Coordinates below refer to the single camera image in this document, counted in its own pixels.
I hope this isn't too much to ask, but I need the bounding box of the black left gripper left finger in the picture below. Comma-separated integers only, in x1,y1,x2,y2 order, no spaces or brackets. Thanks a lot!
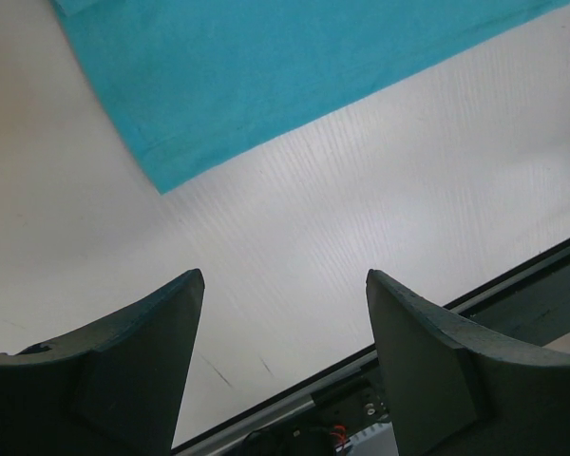
0,269,204,455

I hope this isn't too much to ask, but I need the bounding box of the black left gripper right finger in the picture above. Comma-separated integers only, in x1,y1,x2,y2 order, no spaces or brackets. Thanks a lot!
367,270,570,455

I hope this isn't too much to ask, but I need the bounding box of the cyan t shirt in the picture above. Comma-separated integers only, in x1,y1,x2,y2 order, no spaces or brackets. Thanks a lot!
53,0,558,193

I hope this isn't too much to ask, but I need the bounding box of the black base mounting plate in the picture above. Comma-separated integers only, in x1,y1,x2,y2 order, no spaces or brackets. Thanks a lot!
175,238,570,455

